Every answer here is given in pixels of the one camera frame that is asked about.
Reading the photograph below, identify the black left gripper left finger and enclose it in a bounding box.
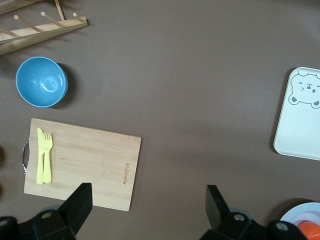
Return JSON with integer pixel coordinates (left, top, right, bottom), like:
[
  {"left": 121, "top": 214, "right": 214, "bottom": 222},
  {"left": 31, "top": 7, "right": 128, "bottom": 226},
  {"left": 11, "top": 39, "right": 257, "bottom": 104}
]
[{"left": 57, "top": 182, "right": 94, "bottom": 237}]

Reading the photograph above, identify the wooden cutting board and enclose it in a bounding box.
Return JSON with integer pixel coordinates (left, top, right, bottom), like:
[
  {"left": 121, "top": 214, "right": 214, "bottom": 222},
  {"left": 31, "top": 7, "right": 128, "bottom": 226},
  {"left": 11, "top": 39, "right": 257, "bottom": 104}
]
[{"left": 22, "top": 117, "right": 143, "bottom": 213}]

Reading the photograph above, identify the yellow plastic fork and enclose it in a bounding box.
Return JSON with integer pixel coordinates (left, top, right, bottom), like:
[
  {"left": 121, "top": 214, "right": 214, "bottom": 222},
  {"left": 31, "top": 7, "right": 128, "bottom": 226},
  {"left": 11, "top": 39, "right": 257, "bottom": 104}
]
[{"left": 42, "top": 132, "right": 54, "bottom": 185}]

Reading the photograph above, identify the pale lavender round plate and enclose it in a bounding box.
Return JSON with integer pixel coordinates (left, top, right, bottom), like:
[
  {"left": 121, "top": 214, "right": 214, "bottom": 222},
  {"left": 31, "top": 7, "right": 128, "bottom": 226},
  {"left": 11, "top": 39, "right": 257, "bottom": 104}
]
[{"left": 279, "top": 201, "right": 320, "bottom": 240}]

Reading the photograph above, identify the blue bowl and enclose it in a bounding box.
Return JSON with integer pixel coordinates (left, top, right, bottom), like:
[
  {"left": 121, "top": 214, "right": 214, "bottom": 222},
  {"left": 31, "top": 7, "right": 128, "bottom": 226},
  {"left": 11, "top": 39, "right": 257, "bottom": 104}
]
[{"left": 15, "top": 56, "right": 69, "bottom": 109}]

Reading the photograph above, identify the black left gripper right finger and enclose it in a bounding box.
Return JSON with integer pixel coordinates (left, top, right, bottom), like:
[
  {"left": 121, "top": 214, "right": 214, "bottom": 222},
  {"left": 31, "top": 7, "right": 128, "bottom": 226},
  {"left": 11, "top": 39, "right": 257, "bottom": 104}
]
[{"left": 205, "top": 184, "right": 251, "bottom": 233}]

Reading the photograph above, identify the wooden peg dish rack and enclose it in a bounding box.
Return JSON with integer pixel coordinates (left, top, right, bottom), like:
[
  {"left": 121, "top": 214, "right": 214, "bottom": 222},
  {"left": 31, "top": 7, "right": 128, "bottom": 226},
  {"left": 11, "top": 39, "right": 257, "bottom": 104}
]
[{"left": 0, "top": 0, "right": 89, "bottom": 56}]

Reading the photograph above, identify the yellow plastic knife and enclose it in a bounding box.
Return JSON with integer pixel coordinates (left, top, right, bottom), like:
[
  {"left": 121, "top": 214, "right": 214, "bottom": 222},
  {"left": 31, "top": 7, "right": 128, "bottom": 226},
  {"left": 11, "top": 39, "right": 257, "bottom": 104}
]
[{"left": 36, "top": 127, "right": 46, "bottom": 186}]

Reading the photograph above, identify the orange mandarin fruit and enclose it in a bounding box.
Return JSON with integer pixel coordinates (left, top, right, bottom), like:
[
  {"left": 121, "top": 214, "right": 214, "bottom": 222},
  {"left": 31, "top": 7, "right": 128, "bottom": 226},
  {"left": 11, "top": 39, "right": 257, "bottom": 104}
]
[{"left": 298, "top": 220, "right": 320, "bottom": 240}]

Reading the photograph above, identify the cream tray with bear print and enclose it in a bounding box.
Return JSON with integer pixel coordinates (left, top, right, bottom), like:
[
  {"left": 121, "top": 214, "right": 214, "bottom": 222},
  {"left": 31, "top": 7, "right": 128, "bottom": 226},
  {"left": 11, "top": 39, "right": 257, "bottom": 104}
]
[{"left": 273, "top": 66, "right": 320, "bottom": 161}]

